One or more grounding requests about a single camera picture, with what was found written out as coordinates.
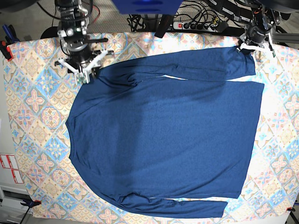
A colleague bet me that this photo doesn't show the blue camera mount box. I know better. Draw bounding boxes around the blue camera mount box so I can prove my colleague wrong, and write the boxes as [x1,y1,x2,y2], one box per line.
[112,0,183,15]

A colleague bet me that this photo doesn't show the red black clamp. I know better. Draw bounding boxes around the red black clamp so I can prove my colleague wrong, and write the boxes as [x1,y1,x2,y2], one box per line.
[0,41,13,61]

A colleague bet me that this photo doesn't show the black round base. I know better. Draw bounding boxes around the black round base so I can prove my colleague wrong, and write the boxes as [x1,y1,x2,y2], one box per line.
[40,26,58,39]

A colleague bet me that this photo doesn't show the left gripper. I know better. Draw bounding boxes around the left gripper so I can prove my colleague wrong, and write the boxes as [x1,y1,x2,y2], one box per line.
[236,26,276,57]

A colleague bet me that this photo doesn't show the blue long-sleeve T-shirt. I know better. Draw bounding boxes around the blue long-sleeve T-shirt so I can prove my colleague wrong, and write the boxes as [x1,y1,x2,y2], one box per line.
[66,47,264,218]

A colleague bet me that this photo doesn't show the white power strip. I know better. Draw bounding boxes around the white power strip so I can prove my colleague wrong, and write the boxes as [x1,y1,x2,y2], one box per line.
[172,21,220,32]

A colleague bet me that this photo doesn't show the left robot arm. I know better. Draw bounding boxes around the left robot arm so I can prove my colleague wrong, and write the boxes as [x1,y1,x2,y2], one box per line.
[237,0,280,57]

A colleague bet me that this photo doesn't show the red white label stickers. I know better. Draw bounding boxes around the red white label stickers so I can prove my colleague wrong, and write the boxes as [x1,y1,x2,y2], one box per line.
[0,154,23,184]

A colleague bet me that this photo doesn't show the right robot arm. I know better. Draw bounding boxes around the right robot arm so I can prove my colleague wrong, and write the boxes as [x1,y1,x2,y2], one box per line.
[55,0,114,84]

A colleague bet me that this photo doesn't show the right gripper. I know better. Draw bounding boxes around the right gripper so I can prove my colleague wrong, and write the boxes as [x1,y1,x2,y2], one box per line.
[54,35,114,82]

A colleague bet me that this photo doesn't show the black clamp lower right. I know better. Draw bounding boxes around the black clamp lower right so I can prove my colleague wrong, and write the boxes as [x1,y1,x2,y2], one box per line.
[287,208,296,212]

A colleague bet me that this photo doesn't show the black support post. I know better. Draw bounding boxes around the black support post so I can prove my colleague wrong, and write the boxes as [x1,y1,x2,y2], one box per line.
[155,14,174,38]

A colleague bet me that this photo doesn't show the blue clamp upper left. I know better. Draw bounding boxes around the blue clamp upper left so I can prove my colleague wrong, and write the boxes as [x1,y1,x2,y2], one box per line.
[2,24,20,44]

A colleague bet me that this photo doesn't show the black clamp lower left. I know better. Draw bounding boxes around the black clamp lower left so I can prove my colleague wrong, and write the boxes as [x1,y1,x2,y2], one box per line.
[21,199,41,208]

